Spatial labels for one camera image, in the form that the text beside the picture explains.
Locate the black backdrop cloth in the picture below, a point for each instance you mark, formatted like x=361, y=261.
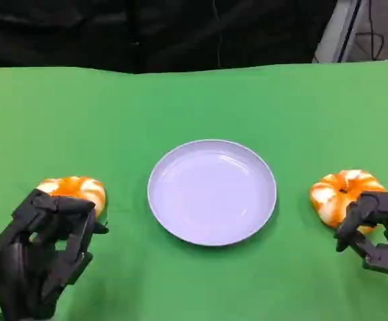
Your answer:
x=113, y=33

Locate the green table cloth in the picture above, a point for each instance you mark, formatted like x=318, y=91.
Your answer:
x=194, y=107

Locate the orange white toy bread roll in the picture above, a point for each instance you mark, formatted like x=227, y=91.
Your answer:
x=334, y=190
x=80, y=187

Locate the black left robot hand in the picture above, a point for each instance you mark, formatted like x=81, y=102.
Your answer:
x=23, y=261

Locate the white grey frame post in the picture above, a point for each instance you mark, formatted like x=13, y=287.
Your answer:
x=338, y=30

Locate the lilac plate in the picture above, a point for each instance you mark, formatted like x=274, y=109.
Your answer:
x=210, y=194

